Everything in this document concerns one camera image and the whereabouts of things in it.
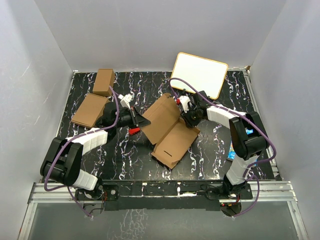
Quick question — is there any flat cardboard box stack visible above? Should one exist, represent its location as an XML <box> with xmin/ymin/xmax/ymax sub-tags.
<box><xmin>71</xmin><ymin>93</ymin><xmax>110</xmax><ymax>129</ymax></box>

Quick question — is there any aluminium frame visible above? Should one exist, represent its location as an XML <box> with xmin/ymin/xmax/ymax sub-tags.
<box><xmin>18</xmin><ymin>180</ymin><xmax>308</xmax><ymax>240</ymax></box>

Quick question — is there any red rectangular block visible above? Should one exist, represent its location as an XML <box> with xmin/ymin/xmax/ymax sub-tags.
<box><xmin>128</xmin><ymin>127</ymin><xmax>141</xmax><ymax>136</ymax></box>

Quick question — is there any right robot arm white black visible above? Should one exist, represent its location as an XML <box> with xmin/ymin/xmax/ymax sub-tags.
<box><xmin>176</xmin><ymin>91</ymin><xmax>270</xmax><ymax>199</ymax></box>

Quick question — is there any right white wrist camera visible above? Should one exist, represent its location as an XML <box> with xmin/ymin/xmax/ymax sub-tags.
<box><xmin>176</xmin><ymin>95</ymin><xmax>191</xmax><ymax>113</ymax></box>

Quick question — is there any small whiteboard with wooden frame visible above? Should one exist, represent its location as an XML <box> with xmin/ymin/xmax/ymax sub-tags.
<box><xmin>170</xmin><ymin>52</ymin><xmax>229</xmax><ymax>100</ymax></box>

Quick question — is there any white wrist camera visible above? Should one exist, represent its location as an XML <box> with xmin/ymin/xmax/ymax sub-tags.
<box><xmin>176</xmin><ymin>95</ymin><xmax>191</xmax><ymax>113</ymax></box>
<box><xmin>117</xmin><ymin>93</ymin><xmax>133</xmax><ymax>109</ymax></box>

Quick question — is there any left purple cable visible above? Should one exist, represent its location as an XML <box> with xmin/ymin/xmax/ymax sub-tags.
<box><xmin>43</xmin><ymin>84</ymin><xmax>125</xmax><ymax>221</ymax></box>

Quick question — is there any folded cardboard box upright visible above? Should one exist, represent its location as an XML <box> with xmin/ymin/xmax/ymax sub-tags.
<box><xmin>92</xmin><ymin>69</ymin><xmax>115</xmax><ymax>97</ymax></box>

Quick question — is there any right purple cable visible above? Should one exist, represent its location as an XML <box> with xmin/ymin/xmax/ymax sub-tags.
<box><xmin>169</xmin><ymin>77</ymin><xmax>277</xmax><ymax>218</ymax></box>

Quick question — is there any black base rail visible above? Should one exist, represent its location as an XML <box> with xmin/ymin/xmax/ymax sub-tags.
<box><xmin>75</xmin><ymin>180</ymin><xmax>253</xmax><ymax>211</ymax></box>

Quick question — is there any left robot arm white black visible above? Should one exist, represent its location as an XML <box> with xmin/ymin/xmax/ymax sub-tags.
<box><xmin>40</xmin><ymin>102</ymin><xmax>151</xmax><ymax>200</ymax></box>

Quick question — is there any purple cable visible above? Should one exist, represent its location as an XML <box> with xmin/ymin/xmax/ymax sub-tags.
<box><xmin>169</xmin><ymin>77</ymin><xmax>277</xmax><ymax>218</ymax></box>
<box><xmin>43</xmin><ymin>84</ymin><xmax>125</xmax><ymax>221</ymax></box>

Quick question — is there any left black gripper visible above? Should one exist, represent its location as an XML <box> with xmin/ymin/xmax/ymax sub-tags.
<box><xmin>113</xmin><ymin>106</ymin><xmax>151</xmax><ymax>130</ymax></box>

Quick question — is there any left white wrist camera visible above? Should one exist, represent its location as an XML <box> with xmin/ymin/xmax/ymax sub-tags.
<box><xmin>117</xmin><ymin>93</ymin><xmax>133</xmax><ymax>109</ymax></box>

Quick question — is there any blue treehouse book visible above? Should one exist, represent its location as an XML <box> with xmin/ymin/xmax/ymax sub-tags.
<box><xmin>227</xmin><ymin>142</ymin><xmax>236</xmax><ymax>161</ymax></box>

